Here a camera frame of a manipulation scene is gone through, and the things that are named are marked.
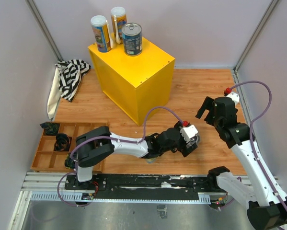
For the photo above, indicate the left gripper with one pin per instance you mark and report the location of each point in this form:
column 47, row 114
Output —
column 184, row 150

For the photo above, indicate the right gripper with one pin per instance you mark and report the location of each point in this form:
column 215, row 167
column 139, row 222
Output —
column 207, row 104

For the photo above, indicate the corn can with pull tab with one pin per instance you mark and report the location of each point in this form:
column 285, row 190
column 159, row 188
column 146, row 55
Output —
column 195, row 139

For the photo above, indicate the blue short can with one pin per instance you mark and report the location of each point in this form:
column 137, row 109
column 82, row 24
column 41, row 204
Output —
column 132, row 39

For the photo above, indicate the tall can mixed beans label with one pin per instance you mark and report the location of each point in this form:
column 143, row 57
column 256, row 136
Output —
column 118, row 17

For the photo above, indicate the tall can orange label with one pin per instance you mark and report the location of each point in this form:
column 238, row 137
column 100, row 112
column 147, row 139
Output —
column 100, row 27

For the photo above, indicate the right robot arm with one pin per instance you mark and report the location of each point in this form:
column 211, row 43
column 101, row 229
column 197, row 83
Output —
column 266, row 202

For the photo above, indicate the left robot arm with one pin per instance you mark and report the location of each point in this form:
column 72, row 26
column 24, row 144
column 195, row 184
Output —
column 93, row 147

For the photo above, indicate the gold sardine tin lower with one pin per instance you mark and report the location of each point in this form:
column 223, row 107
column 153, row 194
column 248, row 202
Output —
column 151, row 160

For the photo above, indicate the yellow cabinet box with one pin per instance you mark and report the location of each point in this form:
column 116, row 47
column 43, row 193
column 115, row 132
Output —
column 135, row 84

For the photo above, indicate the wooden compartment tray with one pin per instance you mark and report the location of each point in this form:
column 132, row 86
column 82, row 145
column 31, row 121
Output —
column 48, row 159

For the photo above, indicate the dark patterned rolled cloth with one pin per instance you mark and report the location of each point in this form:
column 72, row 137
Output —
column 50, row 129

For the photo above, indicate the striped black white cloth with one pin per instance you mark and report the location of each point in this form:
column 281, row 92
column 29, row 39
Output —
column 70, row 75

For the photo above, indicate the cream canvas bag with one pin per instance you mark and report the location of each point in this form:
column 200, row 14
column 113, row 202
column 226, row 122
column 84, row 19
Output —
column 54, row 95

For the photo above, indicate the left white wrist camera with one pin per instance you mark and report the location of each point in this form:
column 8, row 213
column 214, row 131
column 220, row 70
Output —
column 188, row 131

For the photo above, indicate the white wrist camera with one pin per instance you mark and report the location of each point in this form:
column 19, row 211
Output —
column 188, row 131
column 232, row 95

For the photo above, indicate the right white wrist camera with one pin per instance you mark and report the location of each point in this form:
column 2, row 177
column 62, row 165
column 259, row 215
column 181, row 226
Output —
column 232, row 95

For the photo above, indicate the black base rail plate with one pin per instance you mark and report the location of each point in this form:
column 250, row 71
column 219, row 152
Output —
column 145, row 186

